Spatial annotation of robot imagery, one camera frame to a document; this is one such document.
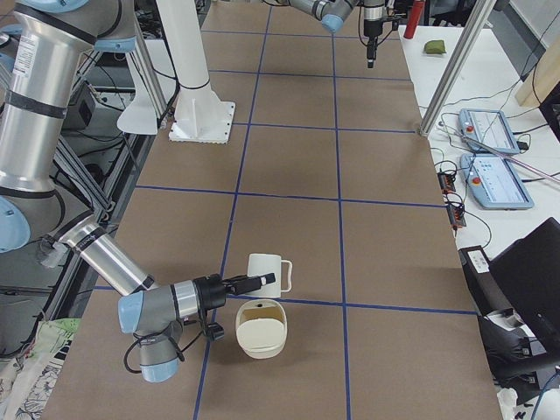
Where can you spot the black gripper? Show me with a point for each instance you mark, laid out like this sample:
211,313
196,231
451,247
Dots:
209,294
372,29

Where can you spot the white mug with HOME text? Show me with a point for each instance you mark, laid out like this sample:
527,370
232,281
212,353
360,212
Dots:
264,264

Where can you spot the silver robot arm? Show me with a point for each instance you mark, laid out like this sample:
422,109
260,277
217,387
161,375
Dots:
333,14
55,34

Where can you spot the cream plastic basket bin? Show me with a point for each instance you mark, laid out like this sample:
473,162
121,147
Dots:
261,328

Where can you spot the red cylindrical bottle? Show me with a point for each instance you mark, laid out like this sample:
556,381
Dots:
414,16

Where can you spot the green cloth pouch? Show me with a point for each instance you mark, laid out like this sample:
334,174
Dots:
435,47

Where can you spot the far blue teach pendant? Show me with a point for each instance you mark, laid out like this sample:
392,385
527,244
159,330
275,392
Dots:
489,127

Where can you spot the blue teach pendant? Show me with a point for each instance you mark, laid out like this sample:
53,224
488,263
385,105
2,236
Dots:
494,183
489,127

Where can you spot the black orange electronics board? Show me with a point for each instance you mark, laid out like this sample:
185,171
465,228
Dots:
446,182

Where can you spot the near blue teach pendant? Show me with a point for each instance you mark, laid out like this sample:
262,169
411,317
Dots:
494,183

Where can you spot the patterned white cloth bag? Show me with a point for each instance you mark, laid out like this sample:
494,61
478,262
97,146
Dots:
28,380

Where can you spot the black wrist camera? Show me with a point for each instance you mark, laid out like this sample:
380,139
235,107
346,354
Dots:
213,331

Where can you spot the aluminium frame post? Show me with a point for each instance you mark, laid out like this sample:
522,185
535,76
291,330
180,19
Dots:
466,41

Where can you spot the white camera stand pedestal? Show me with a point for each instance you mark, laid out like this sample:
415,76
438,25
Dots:
200,116

